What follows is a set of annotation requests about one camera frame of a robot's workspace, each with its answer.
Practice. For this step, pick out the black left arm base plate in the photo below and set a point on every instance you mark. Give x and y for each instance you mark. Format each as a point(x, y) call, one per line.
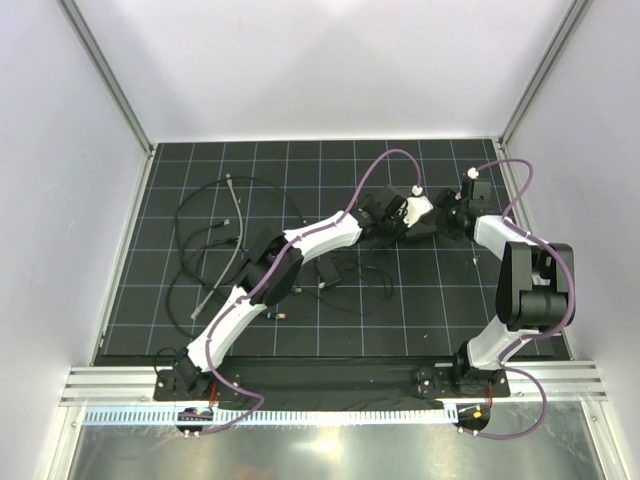
point(171, 385)

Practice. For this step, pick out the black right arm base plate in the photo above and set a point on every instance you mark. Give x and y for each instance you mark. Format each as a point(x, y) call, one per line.
point(456, 382)

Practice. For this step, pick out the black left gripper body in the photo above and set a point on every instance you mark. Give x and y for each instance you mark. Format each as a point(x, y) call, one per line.
point(393, 229)

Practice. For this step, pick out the black network switch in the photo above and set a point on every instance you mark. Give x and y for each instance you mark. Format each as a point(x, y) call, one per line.
point(418, 233)

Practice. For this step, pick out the white slotted cable duct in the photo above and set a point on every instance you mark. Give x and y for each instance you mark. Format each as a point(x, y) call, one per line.
point(180, 416)

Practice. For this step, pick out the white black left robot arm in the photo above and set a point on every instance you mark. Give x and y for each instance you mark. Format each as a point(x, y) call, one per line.
point(273, 264)

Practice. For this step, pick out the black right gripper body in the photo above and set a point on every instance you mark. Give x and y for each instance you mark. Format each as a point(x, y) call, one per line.
point(452, 207)

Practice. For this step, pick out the aluminium frame rail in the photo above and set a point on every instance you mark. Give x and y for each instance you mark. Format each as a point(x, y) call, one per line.
point(294, 383)

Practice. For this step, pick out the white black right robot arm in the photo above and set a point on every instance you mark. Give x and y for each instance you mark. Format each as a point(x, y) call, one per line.
point(535, 293)

